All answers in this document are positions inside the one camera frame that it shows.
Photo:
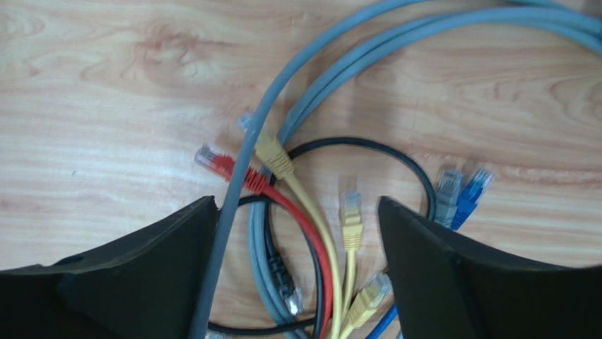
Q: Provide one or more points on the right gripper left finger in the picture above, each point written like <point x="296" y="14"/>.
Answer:
<point x="142" y="285"/>

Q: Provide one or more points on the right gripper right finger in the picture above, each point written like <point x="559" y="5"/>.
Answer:
<point x="447" y="285"/>

